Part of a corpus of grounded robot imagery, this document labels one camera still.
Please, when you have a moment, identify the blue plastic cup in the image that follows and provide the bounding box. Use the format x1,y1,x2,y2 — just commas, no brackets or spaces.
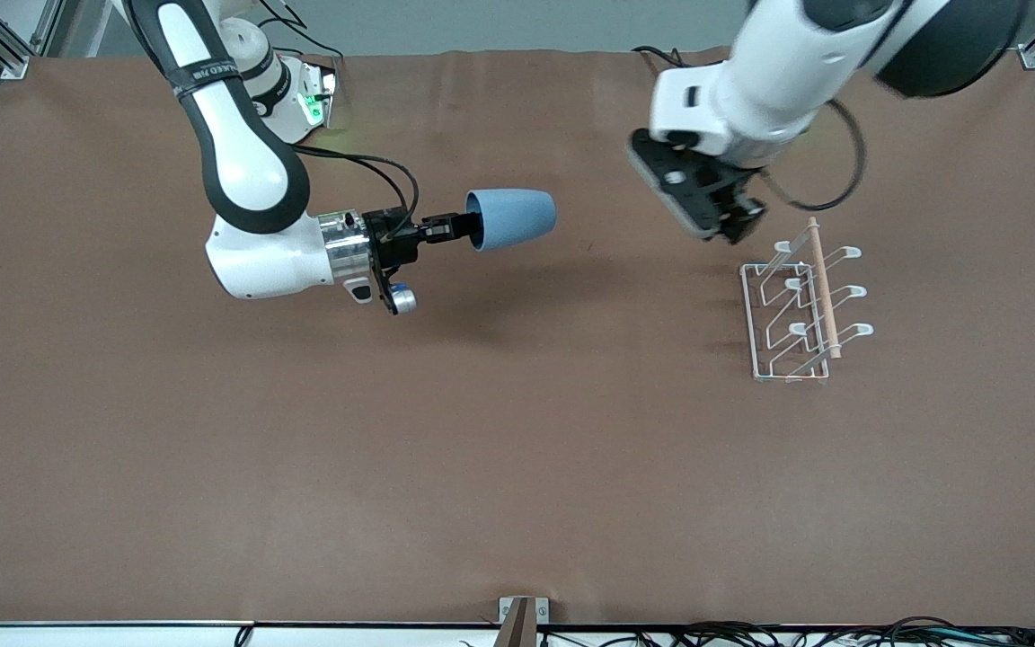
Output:
464,188,558,253

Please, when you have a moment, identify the brown table mat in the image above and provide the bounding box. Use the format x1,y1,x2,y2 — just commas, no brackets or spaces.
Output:
0,47,1035,627

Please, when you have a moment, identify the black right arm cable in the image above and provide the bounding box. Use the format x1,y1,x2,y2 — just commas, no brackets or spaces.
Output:
291,142,421,242

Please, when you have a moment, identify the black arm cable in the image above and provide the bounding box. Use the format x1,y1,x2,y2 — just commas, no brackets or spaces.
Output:
754,97,868,214
291,142,421,242

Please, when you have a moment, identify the white wire cup holder rack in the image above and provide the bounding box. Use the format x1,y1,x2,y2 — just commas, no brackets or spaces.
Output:
740,217,875,386

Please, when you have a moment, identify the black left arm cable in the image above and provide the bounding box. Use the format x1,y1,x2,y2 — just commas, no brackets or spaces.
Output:
754,97,868,214

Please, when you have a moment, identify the black base cable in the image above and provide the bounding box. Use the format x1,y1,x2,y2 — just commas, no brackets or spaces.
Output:
257,0,345,68
632,45,725,71

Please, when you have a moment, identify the metal bracket with brown post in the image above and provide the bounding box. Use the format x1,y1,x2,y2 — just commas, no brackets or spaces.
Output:
493,597,551,647

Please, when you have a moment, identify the black cable bundle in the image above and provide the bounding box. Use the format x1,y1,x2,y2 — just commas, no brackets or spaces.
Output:
459,616,1035,647

